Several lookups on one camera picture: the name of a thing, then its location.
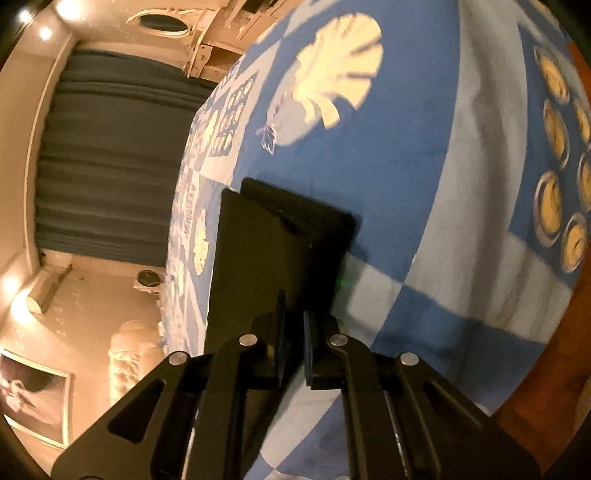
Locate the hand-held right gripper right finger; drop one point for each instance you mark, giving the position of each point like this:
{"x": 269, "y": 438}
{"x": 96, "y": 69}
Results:
{"x": 308, "y": 355}

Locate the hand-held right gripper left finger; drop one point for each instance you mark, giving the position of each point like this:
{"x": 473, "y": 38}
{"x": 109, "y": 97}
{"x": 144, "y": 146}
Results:
{"x": 279, "y": 337}

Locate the black pants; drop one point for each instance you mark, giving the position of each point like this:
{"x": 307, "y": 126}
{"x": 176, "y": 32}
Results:
{"x": 272, "y": 249}

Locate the round black white device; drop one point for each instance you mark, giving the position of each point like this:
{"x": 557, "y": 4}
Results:
{"x": 148, "y": 278}

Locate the beige tufted headboard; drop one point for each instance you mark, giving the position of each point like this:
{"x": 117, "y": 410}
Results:
{"x": 134, "y": 360}

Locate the blue floral bed sheet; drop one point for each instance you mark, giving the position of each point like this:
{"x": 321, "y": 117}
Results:
{"x": 406, "y": 161}

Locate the dark grey curtain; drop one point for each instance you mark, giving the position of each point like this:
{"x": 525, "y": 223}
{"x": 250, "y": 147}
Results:
{"x": 106, "y": 161}

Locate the beige wooden cabinet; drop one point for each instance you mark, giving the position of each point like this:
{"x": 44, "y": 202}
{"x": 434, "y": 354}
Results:
{"x": 221, "y": 41}

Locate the oval ceiling fixture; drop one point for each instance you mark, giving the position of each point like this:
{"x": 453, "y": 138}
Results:
{"x": 159, "y": 23}

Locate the ceiling spotlight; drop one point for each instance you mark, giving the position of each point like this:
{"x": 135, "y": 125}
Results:
{"x": 45, "y": 32}
{"x": 23, "y": 16}

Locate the white wall air conditioner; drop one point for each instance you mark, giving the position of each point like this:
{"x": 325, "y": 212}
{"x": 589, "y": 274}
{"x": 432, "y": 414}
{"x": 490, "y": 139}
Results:
{"x": 44, "y": 293}

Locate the framed wall picture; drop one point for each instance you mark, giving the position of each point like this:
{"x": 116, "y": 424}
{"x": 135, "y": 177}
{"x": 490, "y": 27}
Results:
{"x": 34, "y": 399}

